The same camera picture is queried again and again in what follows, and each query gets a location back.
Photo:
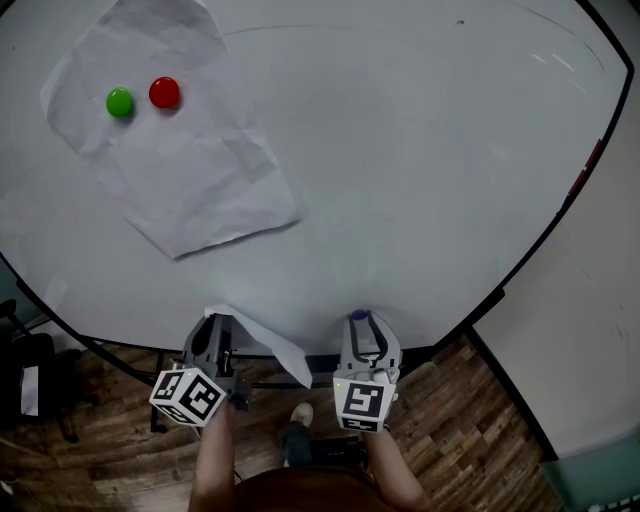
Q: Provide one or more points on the white sheet on chair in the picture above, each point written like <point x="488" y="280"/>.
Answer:
<point x="30" y="391"/>

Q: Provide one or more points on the large whiteboard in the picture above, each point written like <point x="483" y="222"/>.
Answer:
<point x="400" y="175"/>

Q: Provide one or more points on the person's dark trouser leg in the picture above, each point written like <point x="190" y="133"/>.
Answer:
<point x="296" y="442"/>

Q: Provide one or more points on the red marker on board edge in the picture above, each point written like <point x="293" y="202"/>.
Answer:
<point x="586" y="167"/>

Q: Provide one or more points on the black office chair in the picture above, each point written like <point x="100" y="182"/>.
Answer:
<point x="35" y="370"/>

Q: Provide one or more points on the large white paper sheet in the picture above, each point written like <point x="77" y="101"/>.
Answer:
<point x="190" y="180"/>

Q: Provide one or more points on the black whiteboard stand frame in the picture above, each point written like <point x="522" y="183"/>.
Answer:
<point x="155" y="370"/>

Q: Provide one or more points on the green round magnet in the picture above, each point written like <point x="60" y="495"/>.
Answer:
<point x="119" y="102"/>

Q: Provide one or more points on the person's brown shirt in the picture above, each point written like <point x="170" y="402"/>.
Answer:
<point x="310" y="490"/>

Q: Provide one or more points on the red round magnet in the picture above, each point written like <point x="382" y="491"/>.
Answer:
<point x="164" y="92"/>

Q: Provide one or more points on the blue round magnet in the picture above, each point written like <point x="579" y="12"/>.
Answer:
<point x="359" y="315"/>

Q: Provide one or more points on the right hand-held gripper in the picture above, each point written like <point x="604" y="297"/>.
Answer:
<point x="365" y="395"/>

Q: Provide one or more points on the person's left forearm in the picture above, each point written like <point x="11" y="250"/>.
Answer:
<point x="215" y="465"/>

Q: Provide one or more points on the teal glass panel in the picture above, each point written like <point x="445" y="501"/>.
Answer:
<point x="595" y="480"/>

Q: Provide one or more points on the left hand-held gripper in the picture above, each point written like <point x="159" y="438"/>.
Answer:
<point x="192" y="390"/>

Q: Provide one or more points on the person's white shoe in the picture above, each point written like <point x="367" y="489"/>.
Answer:
<point x="302" y="414"/>

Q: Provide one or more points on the person's right forearm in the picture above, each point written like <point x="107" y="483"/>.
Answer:
<point x="390" y="470"/>

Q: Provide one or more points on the small white paper sheet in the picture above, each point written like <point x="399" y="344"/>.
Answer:
<point x="280" y="347"/>

